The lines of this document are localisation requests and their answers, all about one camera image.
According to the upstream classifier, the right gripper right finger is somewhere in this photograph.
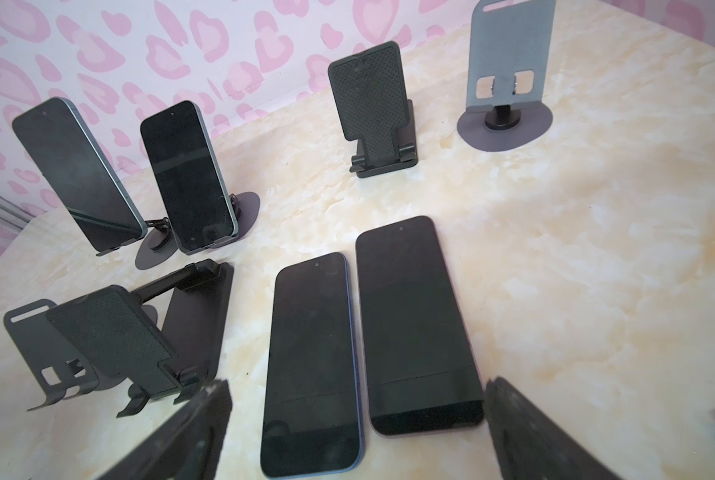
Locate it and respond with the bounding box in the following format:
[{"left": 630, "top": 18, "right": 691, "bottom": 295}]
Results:
[{"left": 485, "top": 377, "right": 619, "bottom": 480}]

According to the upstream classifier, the black phone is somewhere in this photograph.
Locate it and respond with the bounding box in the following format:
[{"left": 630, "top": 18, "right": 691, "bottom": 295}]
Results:
[
  {"left": 140, "top": 100, "right": 239, "bottom": 255},
  {"left": 11, "top": 97, "right": 147, "bottom": 255},
  {"left": 260, "top": 252, "right": 365, "bottom": 479}
]

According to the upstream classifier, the black folding phone stand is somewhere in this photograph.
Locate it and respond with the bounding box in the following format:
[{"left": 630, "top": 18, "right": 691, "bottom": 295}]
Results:
[{"left": 327, "top": 41, "right": 419, "bottom": 178}]

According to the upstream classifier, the purple phone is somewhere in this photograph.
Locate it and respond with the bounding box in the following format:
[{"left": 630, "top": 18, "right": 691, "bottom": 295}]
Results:
[{"left": 355, "top": 216, "right": 485, "bottom": 436}]

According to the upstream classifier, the grey round phone stand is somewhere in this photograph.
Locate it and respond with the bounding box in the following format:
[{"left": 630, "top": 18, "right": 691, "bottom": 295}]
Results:
[{"left": 457, "top": 0, "right": 557, "bottom": 152}]

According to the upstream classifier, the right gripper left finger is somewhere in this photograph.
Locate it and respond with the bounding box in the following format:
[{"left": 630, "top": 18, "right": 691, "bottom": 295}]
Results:
[{"left": 101, "top": 380, "right": 232, "bottom": 479}]

